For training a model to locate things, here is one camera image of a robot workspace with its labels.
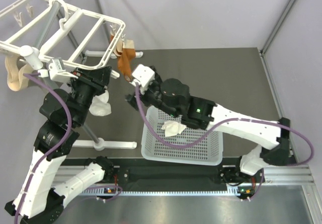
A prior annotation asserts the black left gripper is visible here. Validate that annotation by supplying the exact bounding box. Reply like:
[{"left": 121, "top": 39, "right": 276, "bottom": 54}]
[{"left": 68, "top": 64, "right": 114, "bottom": 126}]

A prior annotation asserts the white corner hanger clip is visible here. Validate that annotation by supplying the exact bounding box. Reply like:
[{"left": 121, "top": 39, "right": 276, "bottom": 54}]
[{"left": 110, "top": 70, "right": 120, "bottom": 79}]

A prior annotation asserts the white sock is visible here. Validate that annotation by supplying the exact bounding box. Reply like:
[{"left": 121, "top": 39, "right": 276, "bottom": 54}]
[
  {"left": 89, "top": 90, "right": 112, "bottom": 117},
  {"left": 161, "top": 120, "right": 187, "bottom": 137}
]

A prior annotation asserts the white clip sock hanger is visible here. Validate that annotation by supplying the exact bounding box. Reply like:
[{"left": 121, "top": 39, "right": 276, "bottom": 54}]
[{"left": 1, "top": 0, "right": 126, "bottom": 70}]

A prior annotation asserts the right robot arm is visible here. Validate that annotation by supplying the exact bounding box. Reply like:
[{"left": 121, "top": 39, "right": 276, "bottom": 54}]
[{"left": 125, "top": 64, "right": 290, "bottom": 182}]

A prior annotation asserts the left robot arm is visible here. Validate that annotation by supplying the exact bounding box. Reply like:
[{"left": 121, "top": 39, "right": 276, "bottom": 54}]
[{"left": 5, "top": 66, "right": 115, "bottom": 223}]

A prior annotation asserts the grey metal stand pole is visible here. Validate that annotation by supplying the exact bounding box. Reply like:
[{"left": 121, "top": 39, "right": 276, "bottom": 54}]
[{"left": 34, "top": 1, "right": 100, "bottom": 146}]

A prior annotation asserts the white stand base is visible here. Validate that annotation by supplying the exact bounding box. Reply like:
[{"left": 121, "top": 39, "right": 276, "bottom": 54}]
[{"left": 72, "top": 138, "right": 137, "bottom": 151}]

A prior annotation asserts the beige sock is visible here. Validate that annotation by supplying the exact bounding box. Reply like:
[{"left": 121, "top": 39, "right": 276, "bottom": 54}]
[{"left": 5, "top": 55, "right": 34, "bottom": 92}]

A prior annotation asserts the white perforated plastic basket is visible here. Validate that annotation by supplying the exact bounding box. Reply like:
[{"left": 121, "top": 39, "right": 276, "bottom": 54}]
[{"left": 141, "top": 106, "right": 223, "bottom": 166}]

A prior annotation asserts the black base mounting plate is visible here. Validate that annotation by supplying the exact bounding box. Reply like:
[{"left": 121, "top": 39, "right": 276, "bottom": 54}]
[{"left": 99, "top": 158, "right": 260, "bottom": 192}]

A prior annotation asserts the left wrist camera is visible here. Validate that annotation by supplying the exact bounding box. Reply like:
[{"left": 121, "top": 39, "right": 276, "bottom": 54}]
[{"left": 37, "top": 58, "right": 78, "bottom": 83}]

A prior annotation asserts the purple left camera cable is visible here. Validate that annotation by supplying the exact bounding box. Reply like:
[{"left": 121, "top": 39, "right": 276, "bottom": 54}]
[{"left": 13, "top": 72, "right": 72, "bottom": 223}]

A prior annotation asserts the aluminium frame profile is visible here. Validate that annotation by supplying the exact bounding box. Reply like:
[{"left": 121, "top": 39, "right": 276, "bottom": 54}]
[{"left": 259, "top": 0, "right": 298, "bottom": 58}]

